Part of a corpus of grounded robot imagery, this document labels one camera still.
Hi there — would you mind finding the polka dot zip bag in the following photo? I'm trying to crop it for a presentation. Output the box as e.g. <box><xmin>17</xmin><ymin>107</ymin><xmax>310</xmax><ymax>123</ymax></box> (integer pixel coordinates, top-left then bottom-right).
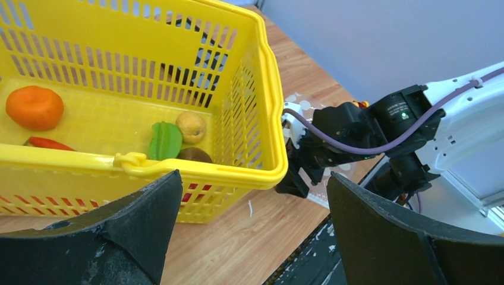
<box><xmin>284</xmin><ymin>93</ymin><xmax>355</xmax><ymax>208</ymax></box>

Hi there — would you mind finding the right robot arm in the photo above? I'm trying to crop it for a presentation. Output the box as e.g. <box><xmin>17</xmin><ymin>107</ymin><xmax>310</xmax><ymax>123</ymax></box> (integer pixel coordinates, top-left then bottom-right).
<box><xmin>275</xmin><ymin>63</ymin><xmax>503</xmax><ymax>204</ymax></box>

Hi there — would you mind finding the black white checkerboard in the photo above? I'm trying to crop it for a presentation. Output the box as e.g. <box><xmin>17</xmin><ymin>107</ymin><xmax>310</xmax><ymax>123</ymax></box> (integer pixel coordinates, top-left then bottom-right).
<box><xmin>159</xmin><ymin>15</ymin><xmax>234</xmax><ymax>108</ymax></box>

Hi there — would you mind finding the yellow lemon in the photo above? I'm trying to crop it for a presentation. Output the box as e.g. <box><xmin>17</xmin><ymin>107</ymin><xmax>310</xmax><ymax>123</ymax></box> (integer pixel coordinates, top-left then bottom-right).
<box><xmin>175</xmin><ymin>111</ymin><xmax>206</xmax><ymax>144</ymax></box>

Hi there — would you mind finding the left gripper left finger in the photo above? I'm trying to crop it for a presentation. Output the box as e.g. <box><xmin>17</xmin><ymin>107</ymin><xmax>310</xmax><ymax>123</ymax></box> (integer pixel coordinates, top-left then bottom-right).
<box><xmin>1</xmin><ymin>170</ymin><xmax>182</xmax><ymax>284</ymax></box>

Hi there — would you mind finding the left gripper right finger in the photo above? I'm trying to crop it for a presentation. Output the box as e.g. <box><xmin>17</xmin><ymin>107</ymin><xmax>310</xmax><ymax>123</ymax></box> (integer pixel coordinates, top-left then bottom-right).
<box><xmin>327</xmin><ymin>172</ymin><xmax>503</xmax><ymax>284</ymax></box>

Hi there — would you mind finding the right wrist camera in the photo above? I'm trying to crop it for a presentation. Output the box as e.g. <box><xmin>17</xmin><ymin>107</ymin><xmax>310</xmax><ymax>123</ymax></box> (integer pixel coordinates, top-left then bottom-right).
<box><xmin>281</xmin><ymin>102</ymin><xmax>306</xmax><ymax>149</ymax></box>

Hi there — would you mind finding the green star fruit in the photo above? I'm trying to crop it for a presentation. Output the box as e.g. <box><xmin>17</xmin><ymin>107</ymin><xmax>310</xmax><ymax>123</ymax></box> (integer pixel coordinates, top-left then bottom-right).
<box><xmin>147</xmin><ymin>121</ymin><xmax>182</xmax><ymax>161</ymax></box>

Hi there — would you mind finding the red chili pepper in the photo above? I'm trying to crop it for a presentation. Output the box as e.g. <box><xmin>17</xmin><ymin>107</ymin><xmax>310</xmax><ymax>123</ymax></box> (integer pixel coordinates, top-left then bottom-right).
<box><xmin>182</xmin><ymin>183</ymin><xmax>212</xmax><ymax>202</ymax></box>

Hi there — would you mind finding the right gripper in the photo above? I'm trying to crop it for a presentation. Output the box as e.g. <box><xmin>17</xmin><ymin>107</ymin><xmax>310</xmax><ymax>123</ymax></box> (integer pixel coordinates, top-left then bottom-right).
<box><xmin>275</xmin><ymin>102</ymin><xmax>388</xmax><ymax>198</ymax></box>

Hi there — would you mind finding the orange carrot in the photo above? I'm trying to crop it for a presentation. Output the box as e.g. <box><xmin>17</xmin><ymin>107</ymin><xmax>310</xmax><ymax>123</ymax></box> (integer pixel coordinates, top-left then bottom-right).
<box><xmin>23</xmin><ymin>137</ymin><xmax>75</xmax><ymax>151</ymax></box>

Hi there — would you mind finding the yellow plastic basket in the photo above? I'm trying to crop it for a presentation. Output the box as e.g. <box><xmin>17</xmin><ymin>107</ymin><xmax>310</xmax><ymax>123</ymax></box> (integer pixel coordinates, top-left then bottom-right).
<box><xmin>1</xmin><ymin>1</ymin><xmax>288</xmax><ymax>223</ymax></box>

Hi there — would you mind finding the brown kiwi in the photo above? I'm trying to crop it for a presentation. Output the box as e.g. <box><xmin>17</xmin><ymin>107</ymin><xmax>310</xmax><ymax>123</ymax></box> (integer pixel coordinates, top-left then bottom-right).
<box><xmin>177</xmin><ymin>147</ymin><xmax>213</xmax><ymax>163</ymax></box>

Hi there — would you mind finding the orange tangerine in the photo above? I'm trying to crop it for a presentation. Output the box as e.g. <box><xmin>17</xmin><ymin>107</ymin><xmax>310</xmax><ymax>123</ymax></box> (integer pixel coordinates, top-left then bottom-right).
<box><xmin>5</xmin><ymin>85</ymin><xmax>65</xmax><ymax>131</ymax></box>

